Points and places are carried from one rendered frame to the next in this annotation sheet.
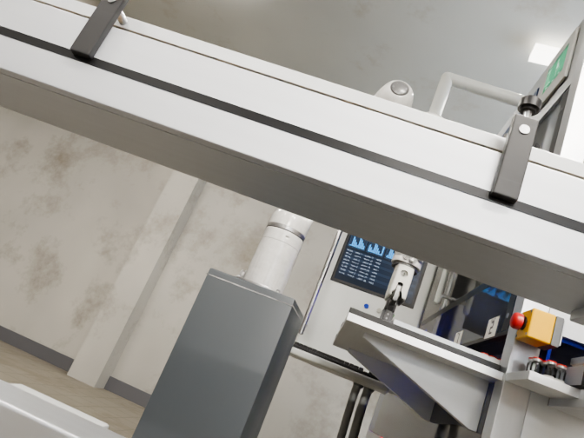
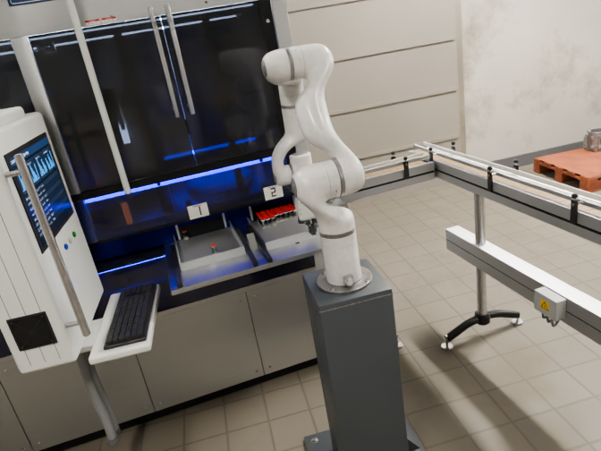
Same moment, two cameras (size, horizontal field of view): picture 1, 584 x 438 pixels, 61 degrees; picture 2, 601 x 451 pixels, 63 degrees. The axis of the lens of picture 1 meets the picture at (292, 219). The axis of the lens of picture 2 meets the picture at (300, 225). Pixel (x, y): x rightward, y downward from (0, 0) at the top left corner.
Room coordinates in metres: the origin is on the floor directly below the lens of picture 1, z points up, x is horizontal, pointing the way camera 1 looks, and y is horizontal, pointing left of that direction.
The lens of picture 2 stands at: (2.10, 1.33, 1.68)
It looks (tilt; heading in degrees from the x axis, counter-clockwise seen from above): 22 degrees down; 247
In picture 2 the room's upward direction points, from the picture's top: 10 degrees counter-clockwise
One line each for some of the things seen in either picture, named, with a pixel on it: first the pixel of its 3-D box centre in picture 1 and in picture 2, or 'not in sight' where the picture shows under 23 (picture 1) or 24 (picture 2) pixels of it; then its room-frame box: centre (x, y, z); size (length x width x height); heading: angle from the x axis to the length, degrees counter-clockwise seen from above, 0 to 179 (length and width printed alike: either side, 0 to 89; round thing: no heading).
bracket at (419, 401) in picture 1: (388, 383); not in sight; (1.81, -0.55, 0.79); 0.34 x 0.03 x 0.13; 81
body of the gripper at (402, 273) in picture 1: (399, 282); (308, 204); (1.35, -0.35, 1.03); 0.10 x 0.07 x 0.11; 171
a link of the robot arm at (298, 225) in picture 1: (299, 204); (323, 199); (1.45, 0.00, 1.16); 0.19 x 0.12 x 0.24; 169
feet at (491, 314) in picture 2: not in sight; (482, 324); (0.45, -0.35, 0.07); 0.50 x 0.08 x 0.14; 171
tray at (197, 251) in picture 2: not in sight; (207, 243); (1.72, -0.61, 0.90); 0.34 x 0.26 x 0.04; 81
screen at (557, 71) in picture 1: (556, 70); not in sight; (1.39, -0.65, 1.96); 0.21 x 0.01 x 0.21; 171
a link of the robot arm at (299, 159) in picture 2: not in sight; (300, 169); (1.35, -0.35, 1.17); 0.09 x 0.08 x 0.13; 169
